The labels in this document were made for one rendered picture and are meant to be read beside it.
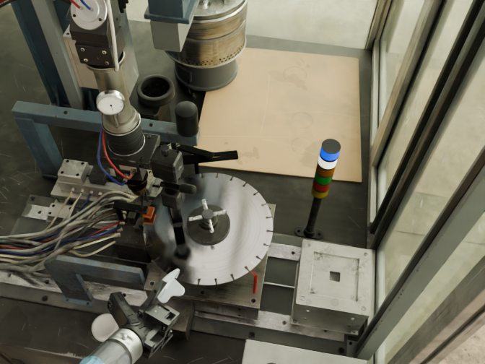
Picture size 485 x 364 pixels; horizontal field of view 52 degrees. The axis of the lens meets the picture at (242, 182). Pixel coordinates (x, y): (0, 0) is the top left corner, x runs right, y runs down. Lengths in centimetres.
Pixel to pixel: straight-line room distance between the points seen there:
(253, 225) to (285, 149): 47
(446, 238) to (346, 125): 104
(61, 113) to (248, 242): 62
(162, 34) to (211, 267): 57
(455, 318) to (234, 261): 60
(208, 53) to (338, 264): 81
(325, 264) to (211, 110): 76
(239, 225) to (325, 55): 97
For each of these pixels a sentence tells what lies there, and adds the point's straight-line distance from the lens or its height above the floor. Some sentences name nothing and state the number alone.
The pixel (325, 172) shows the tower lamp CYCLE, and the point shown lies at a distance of 123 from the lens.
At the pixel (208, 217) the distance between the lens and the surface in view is 123.
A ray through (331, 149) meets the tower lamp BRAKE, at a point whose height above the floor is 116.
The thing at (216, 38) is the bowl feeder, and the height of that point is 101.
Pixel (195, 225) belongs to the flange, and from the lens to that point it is 127.
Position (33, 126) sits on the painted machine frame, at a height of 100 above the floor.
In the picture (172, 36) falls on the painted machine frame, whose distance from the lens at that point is 126.
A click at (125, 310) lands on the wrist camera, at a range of 117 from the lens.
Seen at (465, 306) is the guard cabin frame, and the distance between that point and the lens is 76.
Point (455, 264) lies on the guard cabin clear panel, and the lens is 87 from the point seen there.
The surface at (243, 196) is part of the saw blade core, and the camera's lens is 133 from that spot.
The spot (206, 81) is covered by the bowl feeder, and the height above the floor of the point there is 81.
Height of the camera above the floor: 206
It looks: 55 degrees down
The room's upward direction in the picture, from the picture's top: 2 degrees clockwise
